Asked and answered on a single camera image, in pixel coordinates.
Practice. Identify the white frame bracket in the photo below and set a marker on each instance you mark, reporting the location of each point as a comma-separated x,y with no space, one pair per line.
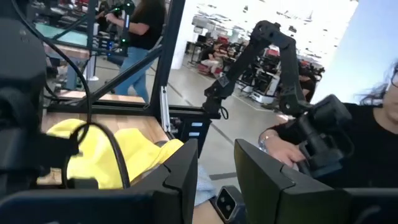
164,109

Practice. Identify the small black table camera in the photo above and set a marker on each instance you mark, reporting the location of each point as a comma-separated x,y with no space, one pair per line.
228,205

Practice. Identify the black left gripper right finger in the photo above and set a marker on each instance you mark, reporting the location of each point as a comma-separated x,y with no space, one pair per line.
273,193

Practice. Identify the black background robot arm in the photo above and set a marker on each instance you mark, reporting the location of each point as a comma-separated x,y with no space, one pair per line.
126,28

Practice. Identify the yellow microfiber towel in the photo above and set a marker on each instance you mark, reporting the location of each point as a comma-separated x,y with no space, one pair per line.
99,155

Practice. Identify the black aluminium rig frame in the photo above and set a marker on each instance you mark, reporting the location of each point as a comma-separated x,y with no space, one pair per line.
168,46

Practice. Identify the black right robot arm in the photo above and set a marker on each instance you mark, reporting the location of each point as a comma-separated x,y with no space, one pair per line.
18,62

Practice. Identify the person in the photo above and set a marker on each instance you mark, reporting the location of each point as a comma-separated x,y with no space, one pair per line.
211,56
149,25
373,149

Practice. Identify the person's hand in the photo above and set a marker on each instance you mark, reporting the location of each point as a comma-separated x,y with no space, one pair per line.
283,151

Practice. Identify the grey microfiber towel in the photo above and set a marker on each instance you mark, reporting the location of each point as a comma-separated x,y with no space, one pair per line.
203,186

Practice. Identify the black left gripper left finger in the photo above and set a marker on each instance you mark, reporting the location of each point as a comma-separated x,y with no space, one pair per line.
174,186

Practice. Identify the black control box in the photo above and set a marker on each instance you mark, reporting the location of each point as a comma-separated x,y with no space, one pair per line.
186,140

